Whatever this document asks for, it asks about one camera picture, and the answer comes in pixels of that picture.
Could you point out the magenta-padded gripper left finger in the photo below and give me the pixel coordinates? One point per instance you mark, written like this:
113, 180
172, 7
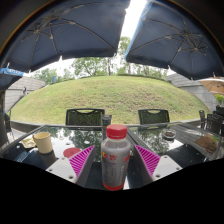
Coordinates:
80, 160

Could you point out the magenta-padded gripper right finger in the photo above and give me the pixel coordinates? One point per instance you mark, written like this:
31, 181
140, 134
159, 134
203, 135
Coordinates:
150, 160

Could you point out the clear red-capped drink bottle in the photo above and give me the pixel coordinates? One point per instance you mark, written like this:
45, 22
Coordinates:
115, 160

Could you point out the flat round red coaster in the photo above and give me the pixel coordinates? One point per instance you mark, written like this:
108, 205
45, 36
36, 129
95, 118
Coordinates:
70, 152

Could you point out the small round ashtray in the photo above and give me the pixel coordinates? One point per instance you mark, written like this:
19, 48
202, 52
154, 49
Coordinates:
169, 134

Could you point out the black mesh chair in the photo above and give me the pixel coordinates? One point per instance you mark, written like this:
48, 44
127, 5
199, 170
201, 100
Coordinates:
83, 118
153, 117

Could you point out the grey upright tube pack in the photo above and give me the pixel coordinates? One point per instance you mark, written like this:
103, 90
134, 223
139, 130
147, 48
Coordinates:
106, 121

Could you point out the yellow foil packet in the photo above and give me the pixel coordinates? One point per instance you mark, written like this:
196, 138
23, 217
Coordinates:
28, 142

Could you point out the brown paper bag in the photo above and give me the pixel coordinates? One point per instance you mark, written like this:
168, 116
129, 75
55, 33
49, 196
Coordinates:
206, 143

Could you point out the group of dark chairs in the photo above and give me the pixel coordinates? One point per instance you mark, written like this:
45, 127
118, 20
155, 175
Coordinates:
213, 123

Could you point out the dark woven chair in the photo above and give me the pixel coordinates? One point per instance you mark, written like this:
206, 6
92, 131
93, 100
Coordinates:
5, 125

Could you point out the beige patio umbrella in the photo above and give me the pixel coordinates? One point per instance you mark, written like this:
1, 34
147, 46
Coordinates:
213, 85

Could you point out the navy umbrella with blue trim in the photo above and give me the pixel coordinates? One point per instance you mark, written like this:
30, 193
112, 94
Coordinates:
8, 78

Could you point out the large navy patio umbrella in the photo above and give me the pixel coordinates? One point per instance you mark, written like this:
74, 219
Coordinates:
66, 33
173, 33

